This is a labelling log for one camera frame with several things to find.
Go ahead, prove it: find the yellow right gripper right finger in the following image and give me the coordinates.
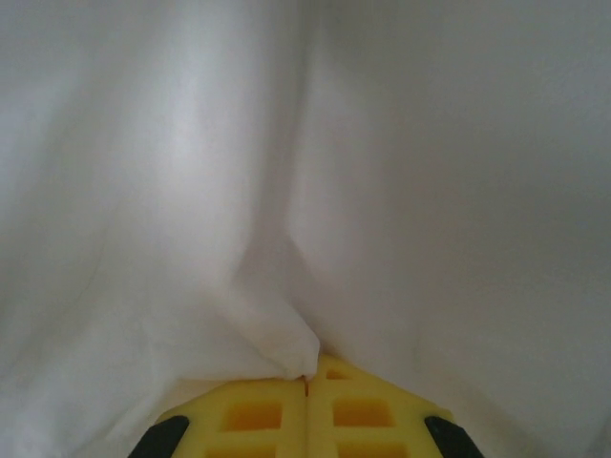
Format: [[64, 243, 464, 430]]
[[307, 352, 484, 458]]

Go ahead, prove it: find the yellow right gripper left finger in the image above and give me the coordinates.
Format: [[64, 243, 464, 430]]
[[128, 375, 312, 458]]

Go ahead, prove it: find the white paper napkin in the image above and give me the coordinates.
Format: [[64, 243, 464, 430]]
[[0, 0, 611, 458]]

